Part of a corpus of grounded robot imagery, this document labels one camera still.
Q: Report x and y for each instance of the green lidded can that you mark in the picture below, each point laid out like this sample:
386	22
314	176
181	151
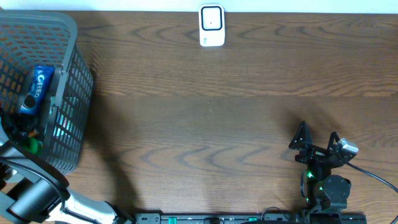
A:
33	145

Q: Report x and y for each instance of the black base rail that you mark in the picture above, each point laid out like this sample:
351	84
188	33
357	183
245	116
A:
156	218

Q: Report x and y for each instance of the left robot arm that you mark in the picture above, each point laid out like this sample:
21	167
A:
43	195

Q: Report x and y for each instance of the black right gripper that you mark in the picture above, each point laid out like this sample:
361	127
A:
314	152

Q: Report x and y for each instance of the grey plastic mesh basket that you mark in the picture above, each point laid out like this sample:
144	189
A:
33	38

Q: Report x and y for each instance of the orange snack packet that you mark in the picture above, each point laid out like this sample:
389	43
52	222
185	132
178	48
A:
33	134

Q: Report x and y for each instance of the blue Oreo cookie pack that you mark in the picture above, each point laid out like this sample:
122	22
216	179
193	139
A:
39	86

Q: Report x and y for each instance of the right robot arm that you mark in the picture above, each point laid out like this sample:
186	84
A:
326	193

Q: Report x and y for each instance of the white barcode scanner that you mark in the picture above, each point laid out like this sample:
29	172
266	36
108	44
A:
211	25

